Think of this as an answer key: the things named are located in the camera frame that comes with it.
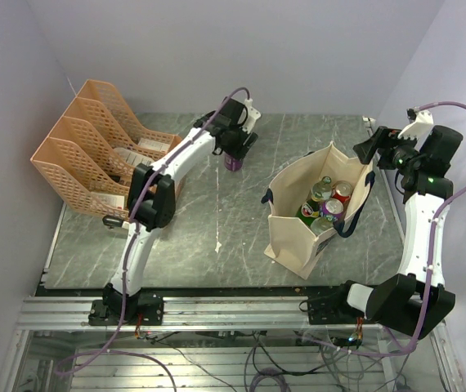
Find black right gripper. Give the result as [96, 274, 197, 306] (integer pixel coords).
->
[353, 126, 423, 174]

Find purple fanta can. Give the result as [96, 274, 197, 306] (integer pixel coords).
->
[320, 198, 344, 221]
[224, 154, 243, 172]

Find red cola can front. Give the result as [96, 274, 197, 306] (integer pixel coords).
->
[332, 180, 353, 204]

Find clear Chang bottle front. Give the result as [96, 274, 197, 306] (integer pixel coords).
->
[311, 176, 333, 202]

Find clear chang bottle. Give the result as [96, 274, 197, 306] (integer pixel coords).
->
[311, 176, 333, 202]
[310, 215, 337, 236]

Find purple Fanta can front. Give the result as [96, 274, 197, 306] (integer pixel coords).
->
[320, 198, 344, 221]

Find green Perrier glass bottle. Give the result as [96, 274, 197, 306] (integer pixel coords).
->
[295, 198, 322, 226]

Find cream canvas tote bag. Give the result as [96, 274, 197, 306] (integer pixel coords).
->
[261, 144, 375, 278]

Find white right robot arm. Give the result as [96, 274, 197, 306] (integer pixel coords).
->
[331, 126, 463, 340]

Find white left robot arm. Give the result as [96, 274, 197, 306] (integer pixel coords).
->
[102, 96, 261, 324]

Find white box rear slot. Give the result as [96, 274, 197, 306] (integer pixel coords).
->
[138, 138, 171, 153]

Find white box slot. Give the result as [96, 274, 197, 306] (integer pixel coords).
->
[138, 138, 171, 153]
[96, 193, 125, 210]

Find white oval blister pack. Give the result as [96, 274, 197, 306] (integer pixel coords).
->
[114, 147, 153, 167]

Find white box front slot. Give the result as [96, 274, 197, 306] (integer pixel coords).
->
[96, 193, 125, 210]

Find black grey stapler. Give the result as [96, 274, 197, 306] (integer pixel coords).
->
[102, 215, 129, 230]

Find pink plastic file organizer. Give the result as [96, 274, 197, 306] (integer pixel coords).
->
[30, 79, 181, 220]

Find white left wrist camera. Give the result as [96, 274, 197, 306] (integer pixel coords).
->
[242, 98, 262, 134]

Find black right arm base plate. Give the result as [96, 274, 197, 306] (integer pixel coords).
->
[298, 296, 364, 325]

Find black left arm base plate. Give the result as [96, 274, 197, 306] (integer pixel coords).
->
[88, 293, 164, 326]

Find loose cables under frame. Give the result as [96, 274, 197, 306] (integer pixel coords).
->
[105, 322, 422, 392]

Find aluminium mounting rail frame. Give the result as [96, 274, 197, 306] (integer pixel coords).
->
[0, 296, 465, 391]

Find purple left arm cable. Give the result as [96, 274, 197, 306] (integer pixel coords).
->
[54, 87, 254, 379]

